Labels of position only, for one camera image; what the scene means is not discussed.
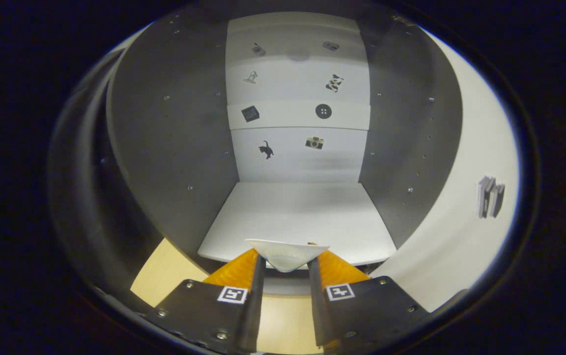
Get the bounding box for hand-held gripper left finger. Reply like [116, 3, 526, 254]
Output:
[142, 248, 267, 355]

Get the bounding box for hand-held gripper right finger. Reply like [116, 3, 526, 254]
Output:
[307, 243, 431, 353]

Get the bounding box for white blue tube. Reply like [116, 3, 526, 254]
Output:
[245, 239, 330, 273]

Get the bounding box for white cabinet door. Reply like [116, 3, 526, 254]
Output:
[372, 27, 520, 312]

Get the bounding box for white cabinet shelf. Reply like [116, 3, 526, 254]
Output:
[198, 182, 397, 268]

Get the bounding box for dark grey cabinet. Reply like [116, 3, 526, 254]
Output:
[106, 10, 463, 296]

